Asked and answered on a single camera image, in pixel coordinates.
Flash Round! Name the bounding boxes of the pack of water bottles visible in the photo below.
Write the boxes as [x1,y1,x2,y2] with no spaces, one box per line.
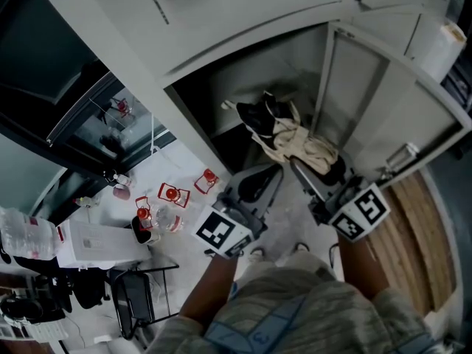
[0,206,62,260]

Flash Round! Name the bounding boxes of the black white garment belongings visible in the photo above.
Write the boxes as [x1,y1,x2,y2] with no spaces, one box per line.
[235,91,292,150]

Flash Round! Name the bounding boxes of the metal door latch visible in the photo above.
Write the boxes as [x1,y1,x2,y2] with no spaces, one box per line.
[383,142,422,175]

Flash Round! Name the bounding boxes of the beige cloth bag belongings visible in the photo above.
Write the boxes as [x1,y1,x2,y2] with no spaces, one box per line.
[221,100,339,176]

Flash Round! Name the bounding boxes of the white keyboard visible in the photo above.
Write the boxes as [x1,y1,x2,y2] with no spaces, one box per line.
[20,317,71,343]

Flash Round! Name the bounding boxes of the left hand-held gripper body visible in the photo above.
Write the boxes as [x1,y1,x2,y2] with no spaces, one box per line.
[190,192,269,260]

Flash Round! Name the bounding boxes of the white bin black inside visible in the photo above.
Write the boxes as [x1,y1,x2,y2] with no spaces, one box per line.
[130,215,162,246]

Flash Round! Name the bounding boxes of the black glass cabinet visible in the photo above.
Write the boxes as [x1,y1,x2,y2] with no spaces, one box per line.
[0,0,180,230]

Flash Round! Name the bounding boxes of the white plastic wrapped roll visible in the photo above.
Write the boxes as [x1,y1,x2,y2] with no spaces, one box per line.
[408,17,468,85]

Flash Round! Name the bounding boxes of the pink bottle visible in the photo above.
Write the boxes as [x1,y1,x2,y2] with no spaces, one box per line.
[111,184,132,201]

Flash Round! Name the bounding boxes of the person's beige trousers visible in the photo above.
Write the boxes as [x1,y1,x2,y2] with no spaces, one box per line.
[238,251,337,285]

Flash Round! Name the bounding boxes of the grey metal locker door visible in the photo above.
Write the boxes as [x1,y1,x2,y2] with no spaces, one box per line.
[310,21,472,191]

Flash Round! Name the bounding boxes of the small clear bottle red label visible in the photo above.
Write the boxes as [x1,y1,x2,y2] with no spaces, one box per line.
[111,173,136,188]

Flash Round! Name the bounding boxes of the white cardboard box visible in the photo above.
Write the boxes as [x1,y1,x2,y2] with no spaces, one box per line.
[55,218,153,269]

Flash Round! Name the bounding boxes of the person's left forearm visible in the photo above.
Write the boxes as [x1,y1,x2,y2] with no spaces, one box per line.
[178,251,241,327]

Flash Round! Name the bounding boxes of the black metal folding chair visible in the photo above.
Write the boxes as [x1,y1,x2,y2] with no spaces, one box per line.
[109,263,181,341]

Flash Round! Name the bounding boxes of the person's left shoe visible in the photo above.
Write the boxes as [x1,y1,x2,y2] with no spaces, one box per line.
[247,246,267,263]

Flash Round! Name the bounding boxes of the person's grey patterned shirt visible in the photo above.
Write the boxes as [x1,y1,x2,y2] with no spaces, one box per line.
[145,266,449,354]

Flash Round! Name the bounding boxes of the person's right forearm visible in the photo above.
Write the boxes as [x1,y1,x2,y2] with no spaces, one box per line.
[336,229,392,304]

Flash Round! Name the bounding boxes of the white cord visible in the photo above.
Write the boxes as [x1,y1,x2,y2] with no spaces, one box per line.
[148,111,164,156]

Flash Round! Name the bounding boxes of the wooden boards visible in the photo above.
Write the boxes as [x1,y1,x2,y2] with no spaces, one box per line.
[363,170,460,315]

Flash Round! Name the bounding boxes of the grey metal locker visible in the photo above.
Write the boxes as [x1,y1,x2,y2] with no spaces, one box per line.
[32,0,472,184]

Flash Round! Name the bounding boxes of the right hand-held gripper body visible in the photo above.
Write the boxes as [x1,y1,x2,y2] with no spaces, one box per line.
[308,175,392,243]

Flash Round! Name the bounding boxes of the small yellow cap bottle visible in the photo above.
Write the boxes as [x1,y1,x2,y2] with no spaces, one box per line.
[72,195,101,209]

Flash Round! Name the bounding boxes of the black bag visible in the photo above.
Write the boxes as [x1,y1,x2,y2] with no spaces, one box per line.
[69,270,110,310]

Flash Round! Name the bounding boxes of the black headphones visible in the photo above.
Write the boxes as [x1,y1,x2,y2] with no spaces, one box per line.
[0,292,47,326]

